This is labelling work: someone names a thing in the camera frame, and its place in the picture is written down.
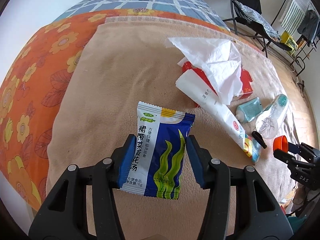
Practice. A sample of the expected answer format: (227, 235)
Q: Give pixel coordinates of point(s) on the blue checked mattress cover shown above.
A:
(198, 9)

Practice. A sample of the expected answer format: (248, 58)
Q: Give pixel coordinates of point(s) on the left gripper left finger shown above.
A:
(109, 174)

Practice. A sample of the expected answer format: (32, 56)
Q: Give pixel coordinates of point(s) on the large white tissue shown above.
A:
(218, 58)

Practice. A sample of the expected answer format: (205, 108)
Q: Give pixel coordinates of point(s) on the clear plastic bottle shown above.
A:
(270, 120)

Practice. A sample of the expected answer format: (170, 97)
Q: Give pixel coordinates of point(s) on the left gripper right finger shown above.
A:
(213, 175)

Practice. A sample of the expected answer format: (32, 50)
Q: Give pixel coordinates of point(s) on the striped hanging towel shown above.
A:
(293, 15)

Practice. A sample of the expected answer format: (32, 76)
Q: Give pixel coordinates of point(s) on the teal cream tube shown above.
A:
(248, 111)

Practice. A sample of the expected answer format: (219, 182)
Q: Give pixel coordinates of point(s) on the orange floral sheet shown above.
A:
(42, 79)

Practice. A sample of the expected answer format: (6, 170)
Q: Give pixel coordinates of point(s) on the yellow crate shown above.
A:
(288, 40)

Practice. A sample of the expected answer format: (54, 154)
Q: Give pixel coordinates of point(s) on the dark hanging jacket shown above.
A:
(309, 27)

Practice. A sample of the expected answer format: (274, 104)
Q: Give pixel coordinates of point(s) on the red cardboard box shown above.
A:
(245, 78)

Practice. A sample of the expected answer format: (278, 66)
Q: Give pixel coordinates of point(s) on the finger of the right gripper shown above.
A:
(294, 148)
(284, 157)

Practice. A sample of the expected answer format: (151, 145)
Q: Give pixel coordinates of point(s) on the white wet wipe packet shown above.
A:
(195, 88)

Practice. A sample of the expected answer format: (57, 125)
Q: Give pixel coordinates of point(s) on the black folding chair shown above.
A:
(256, 27)

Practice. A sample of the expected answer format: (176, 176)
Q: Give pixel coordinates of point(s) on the beige blanket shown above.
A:
(254, 189)

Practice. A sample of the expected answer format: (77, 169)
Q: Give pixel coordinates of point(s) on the black clothes rack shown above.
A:
(302, 55)

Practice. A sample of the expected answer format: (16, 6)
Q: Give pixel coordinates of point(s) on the black white chair cushion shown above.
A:
(252, 16)

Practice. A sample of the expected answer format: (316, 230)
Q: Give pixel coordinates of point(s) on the blue seaweed soup packet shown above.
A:
(160, 144)

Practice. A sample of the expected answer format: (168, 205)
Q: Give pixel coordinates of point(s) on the orange plastic cap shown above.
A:
(281, 143)

